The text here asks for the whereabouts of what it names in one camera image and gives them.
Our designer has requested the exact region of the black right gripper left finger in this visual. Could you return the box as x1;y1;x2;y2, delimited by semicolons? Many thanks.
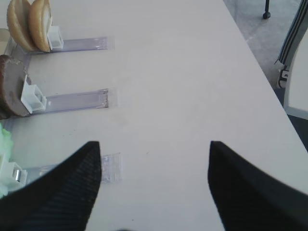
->
0;141;101;231

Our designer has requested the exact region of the white slider block patty rack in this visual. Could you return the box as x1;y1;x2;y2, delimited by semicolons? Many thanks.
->
21;75;47;114

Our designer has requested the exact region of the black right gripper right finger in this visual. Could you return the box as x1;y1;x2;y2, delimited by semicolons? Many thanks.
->
207;141;308;231

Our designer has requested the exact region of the brown meat patty inner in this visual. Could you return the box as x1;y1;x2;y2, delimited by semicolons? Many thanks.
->
0;54;13;120

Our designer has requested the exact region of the brown meat patty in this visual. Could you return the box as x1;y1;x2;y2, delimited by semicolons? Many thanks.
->
4;56;30;117
0;54;13;120

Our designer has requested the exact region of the white slider block lettuce rack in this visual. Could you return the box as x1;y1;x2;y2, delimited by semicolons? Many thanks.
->
0;155;27;196

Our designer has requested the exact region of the clear lettuce rack rail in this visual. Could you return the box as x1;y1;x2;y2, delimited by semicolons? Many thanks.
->
26;153;122;185

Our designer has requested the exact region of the black chair leg castor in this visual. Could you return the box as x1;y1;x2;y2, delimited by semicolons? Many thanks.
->
263;0;271;20

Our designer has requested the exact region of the green lettuce leaf in rack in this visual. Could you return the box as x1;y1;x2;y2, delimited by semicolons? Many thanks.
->
0;125;13;198

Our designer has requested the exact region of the white slider block bun rack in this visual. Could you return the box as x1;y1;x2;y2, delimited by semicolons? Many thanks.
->
47;17;64;50

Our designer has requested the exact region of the top bun slice inner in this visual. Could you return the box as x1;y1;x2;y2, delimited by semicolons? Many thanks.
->
7;0;37;51

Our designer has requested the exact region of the brown meat patty outer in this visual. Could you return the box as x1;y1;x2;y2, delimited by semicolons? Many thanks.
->
4;56;30;117

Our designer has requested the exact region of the clear right bun rack rail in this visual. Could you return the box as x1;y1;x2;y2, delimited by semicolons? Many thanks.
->
31;36;116;54

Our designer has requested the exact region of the clear patty rack rail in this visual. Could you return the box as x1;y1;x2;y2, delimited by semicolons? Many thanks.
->
32;88;118;115

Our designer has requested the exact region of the white chair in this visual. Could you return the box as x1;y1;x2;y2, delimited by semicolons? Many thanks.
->
282;38;308;120

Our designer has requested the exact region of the bun slice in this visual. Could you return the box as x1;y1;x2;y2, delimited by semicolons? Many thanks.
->
28;0;52;52
7;0;37;51

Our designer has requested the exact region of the top bun slice outer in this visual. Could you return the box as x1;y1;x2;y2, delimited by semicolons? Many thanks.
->
28;0;52;52

